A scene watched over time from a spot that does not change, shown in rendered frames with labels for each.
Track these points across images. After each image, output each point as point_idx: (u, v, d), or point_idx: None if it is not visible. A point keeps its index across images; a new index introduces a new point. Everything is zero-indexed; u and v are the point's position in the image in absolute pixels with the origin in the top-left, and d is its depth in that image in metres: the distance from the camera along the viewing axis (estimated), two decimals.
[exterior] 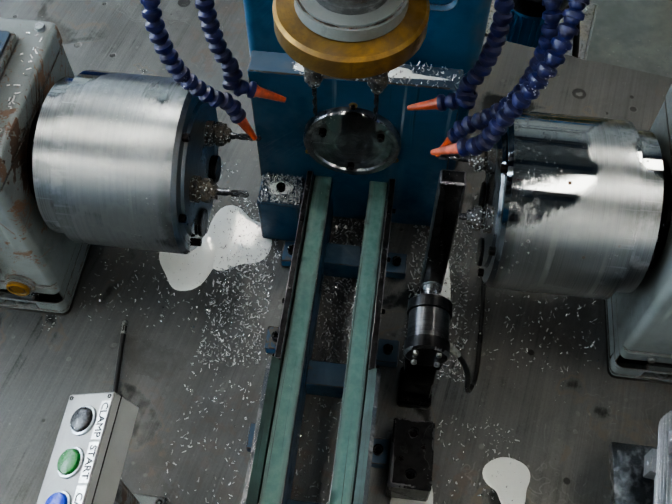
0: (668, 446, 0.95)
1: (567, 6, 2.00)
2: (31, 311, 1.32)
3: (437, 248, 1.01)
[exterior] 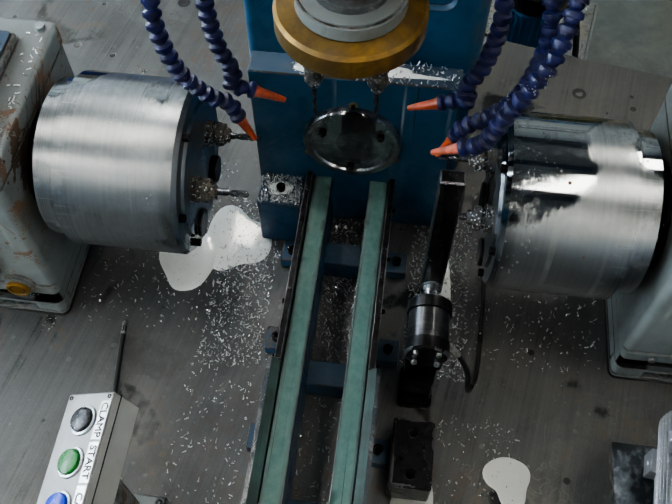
0: (668, 446, 0.95)
1: (567, 6, 2.00)
2: (31, 311, 1.32)
3: (437, 248, 1.01)
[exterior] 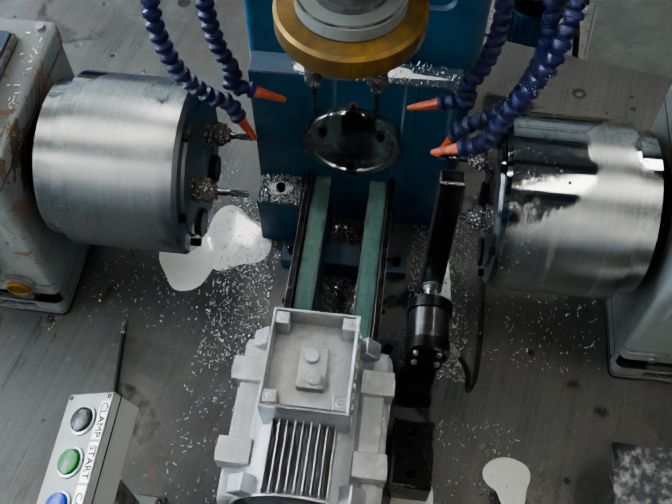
0: (232, 377, 0.99)
1: (567, 6, 2.00)
2: (31, 311, 1.32)
3: (437, 248, 1.01)
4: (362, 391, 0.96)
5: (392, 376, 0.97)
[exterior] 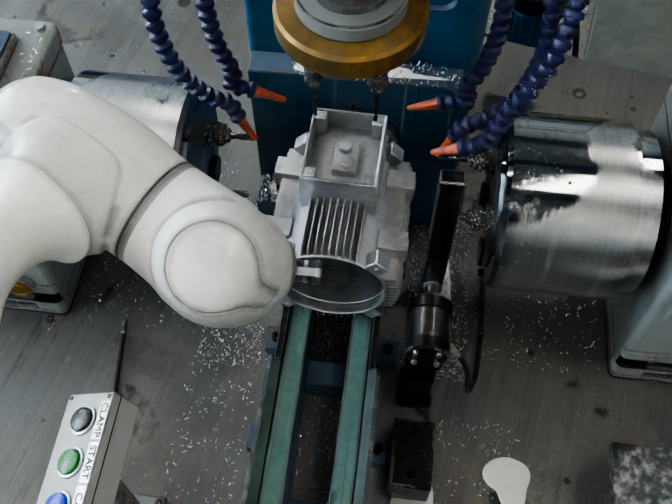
0: (275, 177, 1.15)
1: (567, 6, 2.00)
2: (31, 311, 1.32)
3: (437, 248, 1.01)
4: (387, 185, 1.11)
5: (413, 174, 1.12)
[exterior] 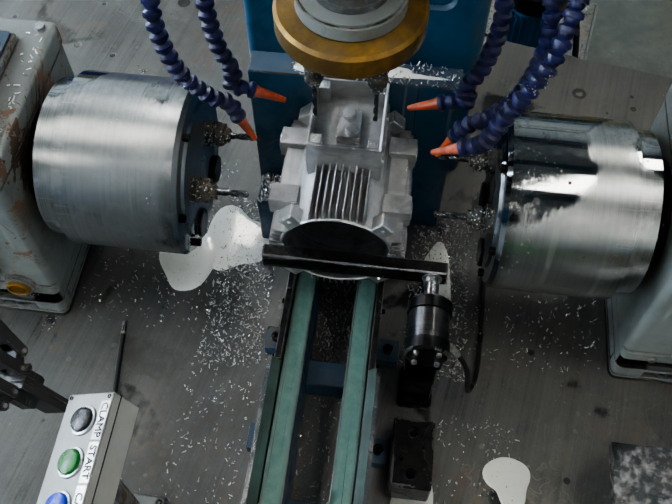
0: (280, 147, 1.18)
1: (567, 6, 2.00)
2: (31, 311, 1.32)
3: (360, 271, 1.11)
4: (390, 152, 1.14)
5: (415, 141, 1.15)
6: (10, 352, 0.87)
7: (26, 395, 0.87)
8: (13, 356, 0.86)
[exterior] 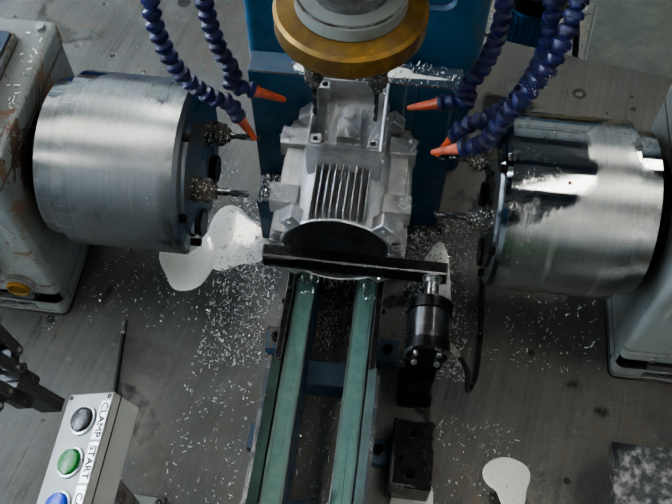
0: None
1: (567, 6, 2.00)
2: (31, 311, 1.32)
3: (360, 271, 1.11)
4: (390, 152, 1.14)
5: (415, 141, 1.15)
6: (5, 351, 0.86)
7: (21, 394, 0.86)
8: (8, 355, 0.85)
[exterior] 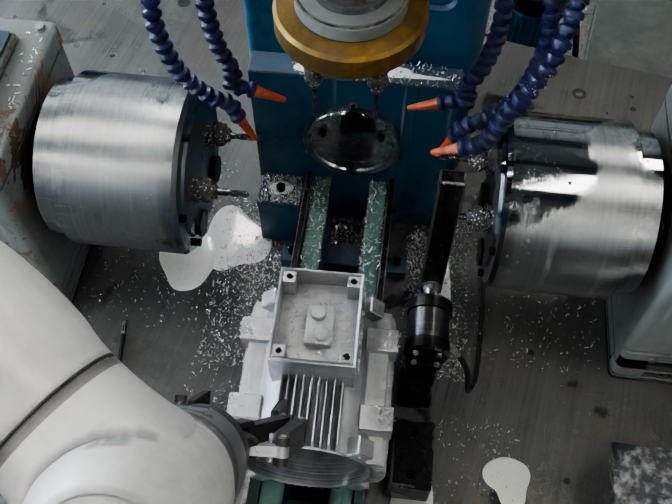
0: None
1: (567, 6, 2.00)
2: None
3: (437, 248, 1.01)
4: (367, 348, 0.98)
5: (396, 333, 0.99)
6: None
7: None
8: None
